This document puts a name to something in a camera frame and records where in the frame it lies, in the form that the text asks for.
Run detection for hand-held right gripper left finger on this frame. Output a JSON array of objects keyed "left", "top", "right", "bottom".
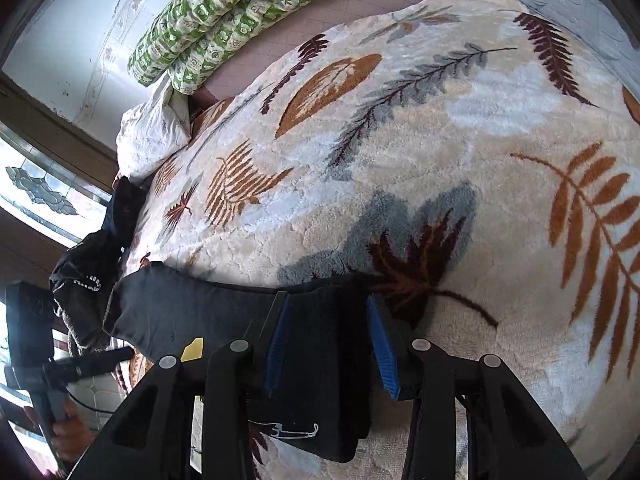
[{"left": 70, "top": 290, "right": 294, "bottom": 480}]

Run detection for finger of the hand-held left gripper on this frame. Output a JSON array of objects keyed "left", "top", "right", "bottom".
[{"left": 44, "top": 347, "right": 136, "bottom": 386}]

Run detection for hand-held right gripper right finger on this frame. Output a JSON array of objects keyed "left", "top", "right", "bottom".
[{"left": 366, "top": 294, "right": 588, "bottom": 480}]

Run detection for black pants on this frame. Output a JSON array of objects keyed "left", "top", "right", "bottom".
[{"left": 102, "top": 261, "right": 426, "bottom": 464}]

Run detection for person's left hand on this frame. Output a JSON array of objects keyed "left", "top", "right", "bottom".
[{"left": 50, "top": 401, "right": 99, "bottom": 467}]

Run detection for pile of dark clothes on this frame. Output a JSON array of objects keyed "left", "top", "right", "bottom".
[{"left": 49, "top": 176, "right": 147, "bottom": 352}]

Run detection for stained glass window pane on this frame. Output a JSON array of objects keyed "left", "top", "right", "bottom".
[{"left": 0, "top": 125, "right": 112, "bottom": 249}]

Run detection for leaf print plush blanket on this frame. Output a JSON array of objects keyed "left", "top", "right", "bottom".
[{"left": 117, "top": 0, "right": 640, "bottom": 480}]

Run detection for white crumpled pillow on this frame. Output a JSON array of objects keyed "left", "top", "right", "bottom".
[{"left": 116, "top": 80, "right": 193, "bottom": 181}]

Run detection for pink quilted mattress sheet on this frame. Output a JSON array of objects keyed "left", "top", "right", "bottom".
[{"left": 197, "top": 0, "right": 477, "bottom": 111}]

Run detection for green patterned rolled quilt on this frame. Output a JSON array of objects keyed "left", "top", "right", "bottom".
[{"left": 127, "top": 0, "right": 337, "bottom": 95}]

